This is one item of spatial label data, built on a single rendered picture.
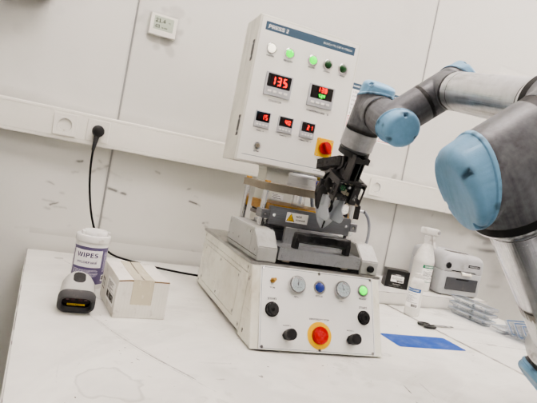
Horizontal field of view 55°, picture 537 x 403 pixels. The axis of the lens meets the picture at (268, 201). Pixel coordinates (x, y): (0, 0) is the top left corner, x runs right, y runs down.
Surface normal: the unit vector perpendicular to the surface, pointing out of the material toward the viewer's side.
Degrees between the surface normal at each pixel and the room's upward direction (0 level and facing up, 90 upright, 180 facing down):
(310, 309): 65
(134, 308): 91
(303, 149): 90
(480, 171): 78
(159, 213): 90
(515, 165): 88
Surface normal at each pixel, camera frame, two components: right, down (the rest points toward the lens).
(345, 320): 0.39, -0.31
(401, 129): 0.23, 0.44
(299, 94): 0.34, 0.11
